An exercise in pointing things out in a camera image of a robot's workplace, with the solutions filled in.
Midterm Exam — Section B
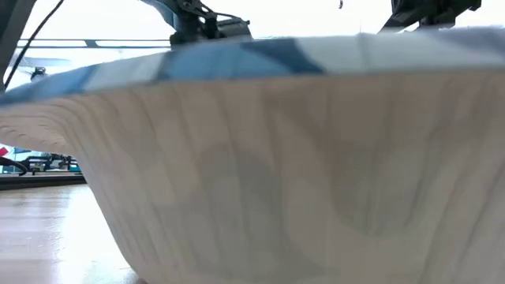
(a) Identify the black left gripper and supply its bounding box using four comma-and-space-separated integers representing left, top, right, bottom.
170, 0, 219, 45

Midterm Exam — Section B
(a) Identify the black overhead frame light bar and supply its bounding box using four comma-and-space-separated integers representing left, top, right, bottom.
17, 38, 171, 50

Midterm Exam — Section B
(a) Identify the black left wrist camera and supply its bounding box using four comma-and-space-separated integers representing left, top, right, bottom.
215, 17, 253, 41

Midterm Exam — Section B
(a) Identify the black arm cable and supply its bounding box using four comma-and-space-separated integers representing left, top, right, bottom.
2, 0, 66, 91

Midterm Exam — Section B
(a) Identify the black ceiling spotlight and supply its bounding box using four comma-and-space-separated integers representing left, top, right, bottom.
30, 65, 48, 82

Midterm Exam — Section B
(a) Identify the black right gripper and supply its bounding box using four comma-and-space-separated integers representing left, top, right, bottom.
379, 0, 482, 33

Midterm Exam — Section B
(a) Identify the blue patterned white paper bowl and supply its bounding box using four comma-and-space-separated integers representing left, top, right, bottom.
0, 26, 505, 284

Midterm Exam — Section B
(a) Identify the black background robot station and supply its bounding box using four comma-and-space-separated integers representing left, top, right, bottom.
0, 153, 82, 177

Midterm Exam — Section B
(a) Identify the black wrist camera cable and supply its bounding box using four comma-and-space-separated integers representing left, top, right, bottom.
199, 9, 241, 21

